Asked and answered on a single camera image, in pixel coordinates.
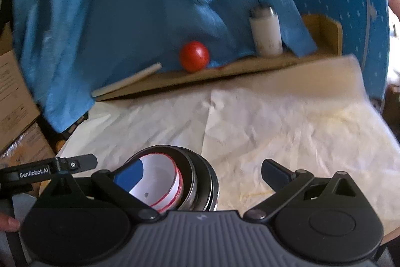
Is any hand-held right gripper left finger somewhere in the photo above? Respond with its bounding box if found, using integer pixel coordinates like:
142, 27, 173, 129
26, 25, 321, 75
47, 159, 160, 222

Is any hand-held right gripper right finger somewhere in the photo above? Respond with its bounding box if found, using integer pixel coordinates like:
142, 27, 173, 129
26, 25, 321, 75
243, 158, 360, 220

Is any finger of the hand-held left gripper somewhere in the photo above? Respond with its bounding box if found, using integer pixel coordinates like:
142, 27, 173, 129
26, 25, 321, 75
55, 154, 98, 174

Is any white bowl with red rim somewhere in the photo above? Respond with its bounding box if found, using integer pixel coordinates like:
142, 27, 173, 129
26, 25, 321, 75
150, 178, 184, 214
114, 153, 183, 208

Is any large stainless steel plate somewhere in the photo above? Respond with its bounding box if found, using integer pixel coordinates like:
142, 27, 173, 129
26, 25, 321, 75
206, 167, 221, 212

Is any stainless steel bowl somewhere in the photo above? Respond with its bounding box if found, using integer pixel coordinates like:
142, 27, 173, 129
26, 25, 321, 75
123, 145, 200, 212

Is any medium stainless steel plate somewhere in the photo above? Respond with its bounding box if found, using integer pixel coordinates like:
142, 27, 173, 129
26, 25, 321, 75
195, 154, 217, 212

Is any small stainless steel plate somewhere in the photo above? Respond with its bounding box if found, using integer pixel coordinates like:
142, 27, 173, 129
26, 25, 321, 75
175, 146, 213, 212

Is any person's left hand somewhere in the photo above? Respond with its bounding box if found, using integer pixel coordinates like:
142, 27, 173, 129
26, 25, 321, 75
0, 212, 21, 233

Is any large printed cardboard box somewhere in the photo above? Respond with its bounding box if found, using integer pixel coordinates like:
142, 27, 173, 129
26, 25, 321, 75
0, 21, 41, 155

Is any white paper roll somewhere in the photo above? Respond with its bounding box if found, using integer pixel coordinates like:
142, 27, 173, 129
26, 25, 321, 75
91, 63, 163, 98

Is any wooden shelf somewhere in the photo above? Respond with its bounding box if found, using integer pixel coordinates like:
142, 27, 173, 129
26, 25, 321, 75
94, 14, 343, 102

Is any red tomato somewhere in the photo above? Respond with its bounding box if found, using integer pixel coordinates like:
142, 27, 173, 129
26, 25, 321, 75
179, 41, 211, 73

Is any white thermos bottle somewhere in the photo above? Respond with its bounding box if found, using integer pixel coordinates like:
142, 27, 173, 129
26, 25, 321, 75
249, 6, 283, 55

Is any light blue cloth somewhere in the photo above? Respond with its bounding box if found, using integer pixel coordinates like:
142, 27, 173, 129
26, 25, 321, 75
12, 0, 318, 133

